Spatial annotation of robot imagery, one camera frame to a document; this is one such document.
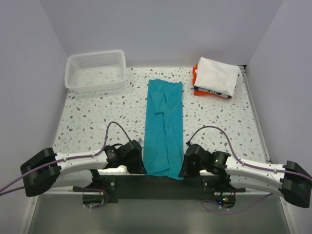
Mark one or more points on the aluminium rail frame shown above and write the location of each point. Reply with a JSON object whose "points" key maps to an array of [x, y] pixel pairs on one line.
{"points": [[255, 115]]}

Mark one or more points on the folded orange t-shirt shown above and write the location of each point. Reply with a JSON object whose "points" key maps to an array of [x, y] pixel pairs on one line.
{"points": [[202, 92]]}

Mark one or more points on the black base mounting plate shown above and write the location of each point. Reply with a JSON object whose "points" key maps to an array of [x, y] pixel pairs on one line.
{"points": [[159, 188]]}

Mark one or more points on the teal t-shirt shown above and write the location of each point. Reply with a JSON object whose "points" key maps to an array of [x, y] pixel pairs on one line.
{"points": [[163, 139]]}

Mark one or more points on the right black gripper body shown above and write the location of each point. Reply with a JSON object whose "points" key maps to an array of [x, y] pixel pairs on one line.
{"points": [[191, 169]]}

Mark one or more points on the white plastic basket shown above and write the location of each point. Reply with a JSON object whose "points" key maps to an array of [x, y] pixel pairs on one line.
{"points": [[96, 71]]}

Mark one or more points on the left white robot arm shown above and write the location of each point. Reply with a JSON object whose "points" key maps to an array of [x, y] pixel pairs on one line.
{"points": [[48, 169]]}

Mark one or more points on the folded white t-shirt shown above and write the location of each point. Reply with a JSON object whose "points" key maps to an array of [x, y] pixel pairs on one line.
{"points": [[216, 76]]}

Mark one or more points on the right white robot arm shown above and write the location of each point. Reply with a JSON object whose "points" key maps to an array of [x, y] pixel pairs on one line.
{"points": [[289, 181]]}

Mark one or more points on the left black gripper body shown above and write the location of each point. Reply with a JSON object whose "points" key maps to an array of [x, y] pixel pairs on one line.
{"points": [[133, 165]]}

